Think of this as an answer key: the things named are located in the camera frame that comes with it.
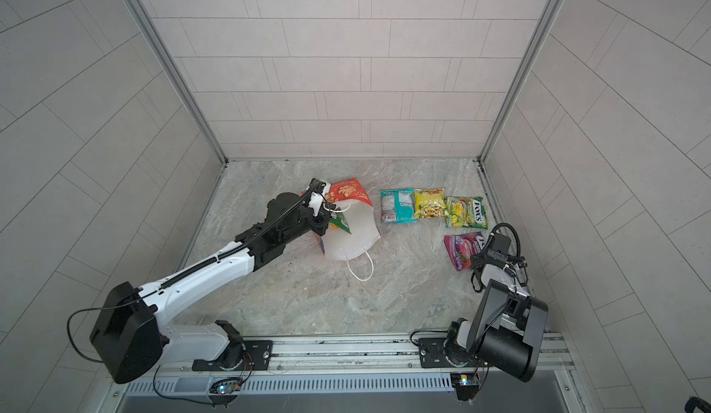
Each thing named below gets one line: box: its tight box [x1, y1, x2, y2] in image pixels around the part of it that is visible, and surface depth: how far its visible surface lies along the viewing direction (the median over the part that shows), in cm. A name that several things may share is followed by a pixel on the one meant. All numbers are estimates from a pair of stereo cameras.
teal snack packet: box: [379, 187, 418, 224], surface depth 101 cm
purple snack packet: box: [443, 231, 487, 272], surface depth 90 cm
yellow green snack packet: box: [413, 187, 449, 220], surface depth 100 cm
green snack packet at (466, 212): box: [445, 196, 488, 230], surface depth 98 cm
